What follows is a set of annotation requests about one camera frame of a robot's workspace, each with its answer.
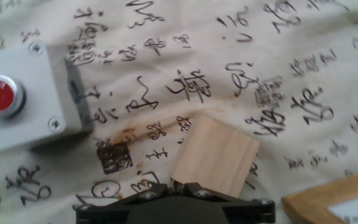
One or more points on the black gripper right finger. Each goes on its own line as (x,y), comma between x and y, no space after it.
(250,213)

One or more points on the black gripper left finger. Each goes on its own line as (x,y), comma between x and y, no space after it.
(104,213)

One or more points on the light wooden cube block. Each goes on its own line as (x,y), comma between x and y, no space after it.
(216,155)

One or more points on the grey box red button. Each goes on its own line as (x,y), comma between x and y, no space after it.
(26,99)

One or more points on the beige calligraphy print cloth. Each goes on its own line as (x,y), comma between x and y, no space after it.
(197,62)

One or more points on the wooden picture frame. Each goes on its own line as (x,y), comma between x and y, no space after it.
(315,202)

